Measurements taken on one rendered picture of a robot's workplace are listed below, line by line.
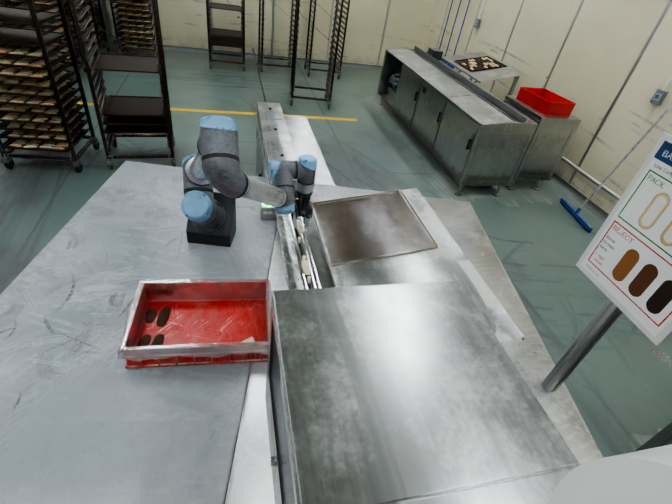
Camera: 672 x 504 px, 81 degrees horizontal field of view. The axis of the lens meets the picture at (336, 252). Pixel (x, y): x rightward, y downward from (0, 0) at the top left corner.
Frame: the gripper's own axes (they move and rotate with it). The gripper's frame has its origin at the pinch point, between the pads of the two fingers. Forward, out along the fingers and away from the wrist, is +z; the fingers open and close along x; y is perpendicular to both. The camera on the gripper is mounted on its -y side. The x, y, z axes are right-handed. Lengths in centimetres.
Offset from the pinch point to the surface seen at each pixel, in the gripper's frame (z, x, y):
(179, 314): 11, -50, 42
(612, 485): -78, -4, 144
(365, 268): 2.1, 24.6, 29.3
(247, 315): 11, -25, 45
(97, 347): 12, -75, 55
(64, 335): 12, -86, 48
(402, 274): 0, 39, 37
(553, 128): 16, 298, -199
